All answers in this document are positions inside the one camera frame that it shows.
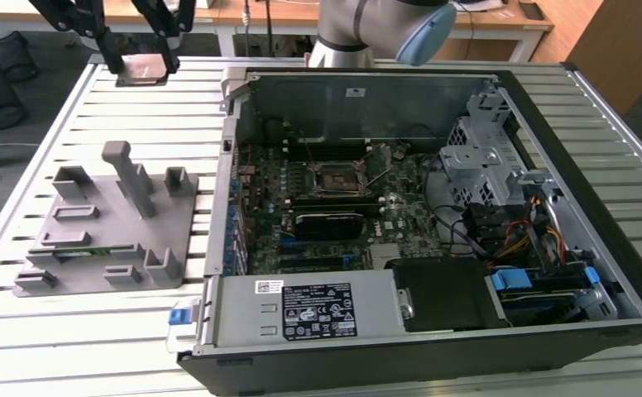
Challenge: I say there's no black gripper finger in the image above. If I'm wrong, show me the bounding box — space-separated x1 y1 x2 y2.
27 0 131 76
131 0 196 76

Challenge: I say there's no small square CPU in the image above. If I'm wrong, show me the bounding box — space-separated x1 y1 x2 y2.
115 53 168 87

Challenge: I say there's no thin metal locking lever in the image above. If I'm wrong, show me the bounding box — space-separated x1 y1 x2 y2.
300 131 318 167
369 166 398 187

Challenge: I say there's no CPU socket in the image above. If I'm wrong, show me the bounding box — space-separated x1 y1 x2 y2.
310 160 367 194

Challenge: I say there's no small black mesh bin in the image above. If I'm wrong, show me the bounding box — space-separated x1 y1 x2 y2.
0 31 40 84

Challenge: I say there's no black RAM slot bank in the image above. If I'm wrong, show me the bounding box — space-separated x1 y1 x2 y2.
283 138 373 163
290 196 383 217

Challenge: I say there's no grey plastic parts rack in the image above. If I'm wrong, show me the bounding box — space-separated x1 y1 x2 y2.
11 140 200 299

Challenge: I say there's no green RAM stick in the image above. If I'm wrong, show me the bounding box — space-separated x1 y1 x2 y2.
28 244 136 256

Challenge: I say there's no black graphics card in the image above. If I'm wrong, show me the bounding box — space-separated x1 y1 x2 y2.
292 211 366 242

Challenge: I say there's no green motherboard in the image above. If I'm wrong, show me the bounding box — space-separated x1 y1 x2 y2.
232 140 449 276

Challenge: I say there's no black expansion slot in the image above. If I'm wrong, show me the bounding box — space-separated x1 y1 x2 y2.
279 256 367 272

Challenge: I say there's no silver perforated drive cage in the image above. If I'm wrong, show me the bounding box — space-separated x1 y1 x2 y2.
439 93 554 208

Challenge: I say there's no silver chipset heatsink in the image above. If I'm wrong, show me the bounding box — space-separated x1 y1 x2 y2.
369 243 405 269

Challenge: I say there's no grey power supply with label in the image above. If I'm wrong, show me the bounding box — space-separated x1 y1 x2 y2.
199 270 417 347

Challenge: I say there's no wooden cabinet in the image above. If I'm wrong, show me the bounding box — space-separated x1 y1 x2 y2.
530 0 642 121

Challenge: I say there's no blue disk carrier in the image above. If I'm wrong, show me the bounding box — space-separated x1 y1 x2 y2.
489 267 534 295

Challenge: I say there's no black open PC case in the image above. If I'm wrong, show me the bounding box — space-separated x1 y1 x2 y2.
175 65 642 397

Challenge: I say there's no silver disk bay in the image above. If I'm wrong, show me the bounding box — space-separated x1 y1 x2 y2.
483 264 624 328

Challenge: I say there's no wooden desk white frame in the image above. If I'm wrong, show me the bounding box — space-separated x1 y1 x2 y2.
0 0 223 36
215 0 556 63

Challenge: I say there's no coloured wire bundle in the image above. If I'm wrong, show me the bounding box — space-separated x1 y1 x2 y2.
497 196 569 265

